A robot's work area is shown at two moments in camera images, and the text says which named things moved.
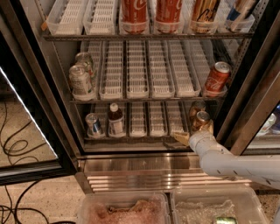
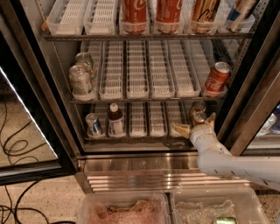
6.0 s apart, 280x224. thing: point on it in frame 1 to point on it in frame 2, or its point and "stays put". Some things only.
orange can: x=201 y=118 stays put
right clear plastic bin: x=203 y=205 stays put
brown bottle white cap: x=115 y=119 stays put
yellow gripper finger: x=183 y=136 to x=180 y=129
